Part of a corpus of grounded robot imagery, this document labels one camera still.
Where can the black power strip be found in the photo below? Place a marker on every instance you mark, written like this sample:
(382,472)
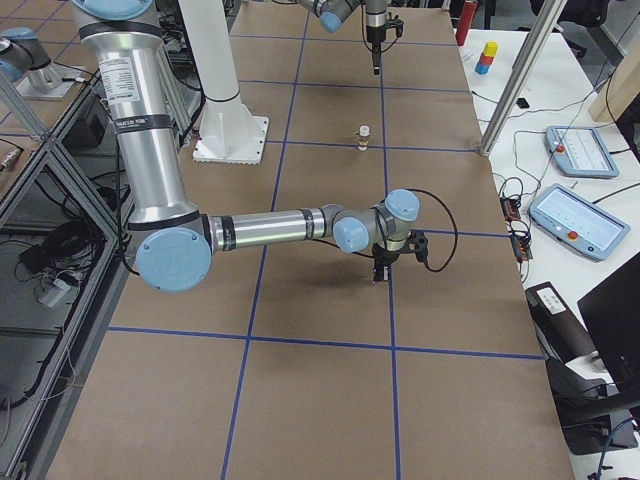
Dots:
(518,230)

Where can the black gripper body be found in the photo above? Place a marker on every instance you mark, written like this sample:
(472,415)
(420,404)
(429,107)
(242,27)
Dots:
(383,258)
(374,34)

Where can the black office chair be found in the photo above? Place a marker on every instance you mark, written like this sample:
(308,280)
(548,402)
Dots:
(590,404)

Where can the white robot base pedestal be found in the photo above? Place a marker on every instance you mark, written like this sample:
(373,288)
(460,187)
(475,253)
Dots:
(228,132)

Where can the small black box device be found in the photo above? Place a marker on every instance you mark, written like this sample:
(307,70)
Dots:
(522,103)

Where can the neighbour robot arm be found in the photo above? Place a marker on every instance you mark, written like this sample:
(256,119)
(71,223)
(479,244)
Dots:
(26,64)

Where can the blue teach pendant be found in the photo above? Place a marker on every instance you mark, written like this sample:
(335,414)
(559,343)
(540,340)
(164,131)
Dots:
(578,223)
(580,152)

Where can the white brass PPR valve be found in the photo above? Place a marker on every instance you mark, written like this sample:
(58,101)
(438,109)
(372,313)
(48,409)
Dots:
(362,138)

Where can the aluminium frame side rack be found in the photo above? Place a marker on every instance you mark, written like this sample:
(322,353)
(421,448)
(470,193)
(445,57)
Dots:
(64,220)

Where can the red cylinder tube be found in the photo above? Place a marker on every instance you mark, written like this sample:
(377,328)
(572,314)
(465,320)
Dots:
(465,20)

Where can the black monitor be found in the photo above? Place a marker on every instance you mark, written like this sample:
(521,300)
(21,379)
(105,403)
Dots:
(611,315)

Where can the near blue teach pendant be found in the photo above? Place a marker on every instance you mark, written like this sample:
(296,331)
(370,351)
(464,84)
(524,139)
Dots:
(578,223)

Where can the aluminium frame post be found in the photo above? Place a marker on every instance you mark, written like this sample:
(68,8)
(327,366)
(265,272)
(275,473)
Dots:
(523,65)

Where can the yellow red blue blocks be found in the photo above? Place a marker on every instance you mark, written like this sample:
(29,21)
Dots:
(486,58)

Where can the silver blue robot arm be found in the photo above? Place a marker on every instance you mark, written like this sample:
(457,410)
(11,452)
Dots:
(176,241)
(333,14)

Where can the wooden board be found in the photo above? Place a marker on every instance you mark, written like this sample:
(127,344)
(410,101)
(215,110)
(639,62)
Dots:
(620,90)

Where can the far blue teach pendant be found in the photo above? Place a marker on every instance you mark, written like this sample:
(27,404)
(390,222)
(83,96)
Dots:
(580,152)

